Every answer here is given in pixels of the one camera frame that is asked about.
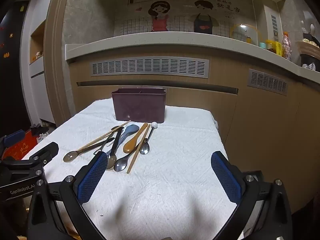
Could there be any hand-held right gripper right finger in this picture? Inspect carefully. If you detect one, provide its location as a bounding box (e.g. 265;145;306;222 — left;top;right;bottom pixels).
211;151;293;240

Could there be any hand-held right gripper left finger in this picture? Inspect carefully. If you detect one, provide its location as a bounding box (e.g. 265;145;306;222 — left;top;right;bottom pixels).
26;151;109;240

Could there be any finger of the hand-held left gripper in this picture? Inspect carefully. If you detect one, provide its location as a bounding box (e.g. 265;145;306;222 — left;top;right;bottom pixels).
28;142;59;167
0;129;26;150

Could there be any plain metal spoon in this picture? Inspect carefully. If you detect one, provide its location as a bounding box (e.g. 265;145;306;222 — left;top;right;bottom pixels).
114;140;144;172

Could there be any black-handled metal spoon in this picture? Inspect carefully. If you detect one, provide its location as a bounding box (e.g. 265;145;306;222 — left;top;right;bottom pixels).
106;127;125;170

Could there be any wooden chopstick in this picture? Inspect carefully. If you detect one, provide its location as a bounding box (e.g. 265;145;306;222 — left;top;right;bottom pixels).
126;124;151;174
77;120;132;153

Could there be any brown wooden spoon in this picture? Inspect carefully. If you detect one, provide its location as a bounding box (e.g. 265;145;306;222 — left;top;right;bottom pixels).
122;122;148;154

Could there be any metal spoon with white ball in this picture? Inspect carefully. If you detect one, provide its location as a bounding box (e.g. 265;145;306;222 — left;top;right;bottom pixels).
139;122;158;155

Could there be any maroon plastic utensil holder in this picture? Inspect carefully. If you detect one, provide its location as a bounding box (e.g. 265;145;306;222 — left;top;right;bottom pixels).
111;87;167;124

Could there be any red doormat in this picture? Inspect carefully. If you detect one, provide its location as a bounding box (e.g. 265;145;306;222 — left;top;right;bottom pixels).
4;130;38;160

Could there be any black shoe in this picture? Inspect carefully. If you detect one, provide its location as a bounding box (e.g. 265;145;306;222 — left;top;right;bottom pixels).
30;124;48;135

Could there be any white cabinet with niche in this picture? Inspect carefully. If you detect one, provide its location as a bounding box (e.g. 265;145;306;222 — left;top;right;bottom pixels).
20;0;57;125

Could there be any black panel with magnets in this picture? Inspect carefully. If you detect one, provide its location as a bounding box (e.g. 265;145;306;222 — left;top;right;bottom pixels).
0;0;32;140

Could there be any wooden counter cabinet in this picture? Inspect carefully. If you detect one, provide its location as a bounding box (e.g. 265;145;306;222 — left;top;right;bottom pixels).
69;55;320;215

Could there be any white textured table cloth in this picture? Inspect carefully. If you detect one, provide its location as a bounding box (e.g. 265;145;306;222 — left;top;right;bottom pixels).
24;97;238;240

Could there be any small grey vent grille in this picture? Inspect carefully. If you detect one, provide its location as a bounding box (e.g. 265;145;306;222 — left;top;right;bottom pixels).
247;69;288;96

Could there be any long grey vent grille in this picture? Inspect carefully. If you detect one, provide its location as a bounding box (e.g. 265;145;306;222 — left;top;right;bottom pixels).
90;58;210;78

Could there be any yellow plastic jar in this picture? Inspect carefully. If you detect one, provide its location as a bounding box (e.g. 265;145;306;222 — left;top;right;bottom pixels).
265;39;282;55

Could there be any clear bottle with orange cap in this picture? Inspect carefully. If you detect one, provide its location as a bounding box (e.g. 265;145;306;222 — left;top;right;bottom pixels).
282;32;292;61

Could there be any black pot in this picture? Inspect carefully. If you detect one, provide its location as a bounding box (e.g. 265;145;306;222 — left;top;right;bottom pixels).
299;53;320;68

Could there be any black kitchen container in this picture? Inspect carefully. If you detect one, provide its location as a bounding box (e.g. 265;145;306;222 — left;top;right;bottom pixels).
302;24;320;47

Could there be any cartoon boy wall sticker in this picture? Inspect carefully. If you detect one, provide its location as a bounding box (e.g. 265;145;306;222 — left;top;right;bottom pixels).
190;0;221;34

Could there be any cartoon girl wall sticker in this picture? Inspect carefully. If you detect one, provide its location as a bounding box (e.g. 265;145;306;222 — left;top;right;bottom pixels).
147;1;171;32

